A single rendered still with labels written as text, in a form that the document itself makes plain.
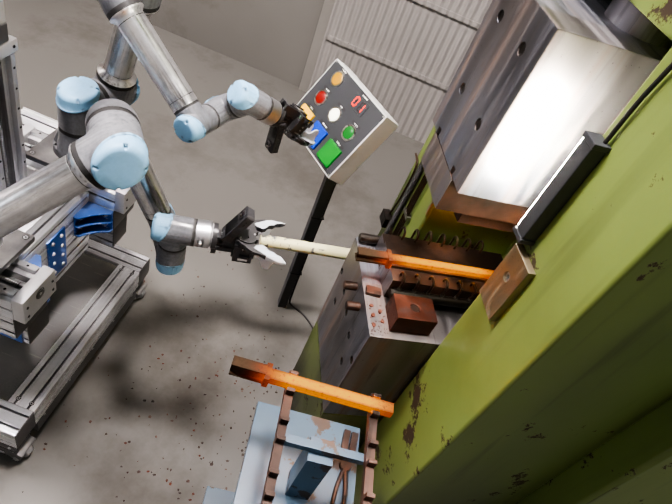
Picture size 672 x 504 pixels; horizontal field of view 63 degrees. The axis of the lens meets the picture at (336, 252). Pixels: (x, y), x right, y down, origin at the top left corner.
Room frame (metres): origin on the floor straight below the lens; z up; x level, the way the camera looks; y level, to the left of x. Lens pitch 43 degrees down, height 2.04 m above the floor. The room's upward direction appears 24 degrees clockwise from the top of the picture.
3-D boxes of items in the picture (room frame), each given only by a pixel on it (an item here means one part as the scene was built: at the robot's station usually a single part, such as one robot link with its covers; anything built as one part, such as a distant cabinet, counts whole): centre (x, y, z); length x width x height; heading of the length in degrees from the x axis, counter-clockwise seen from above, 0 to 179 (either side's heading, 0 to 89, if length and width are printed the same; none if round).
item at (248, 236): (1.03, 0.26, 0.97); 0.12 x 0.08 x 0.09; 111
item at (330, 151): (1.55, 0.16, 1.01); 0.07 x 0.05 x 0.07; 47
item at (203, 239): (1.00, 0.34, 0.98); 0.08 x 0.05 x 0.08; 21
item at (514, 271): (0.97, -0.38, 1.27); 0.09 x 0.02 x 0.17; 22
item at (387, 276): (1.29, -0.34, 0.96); 0.42 x 0.20 x 0.09; 112
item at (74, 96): (1.27, 0.89, 0.98); 0.13 x 0.12 x 0.14; 169
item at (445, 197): (1.29, -0.34, 1.32); 0.42 x 0.20 x 0.10; 112
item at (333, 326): (1.24, -0.37, 0.69); 0.56 x 0.38 x 0.45; 112
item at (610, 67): (1.25, -0.35, 1.56); 0.42 x 0.39 x 0.40; 112
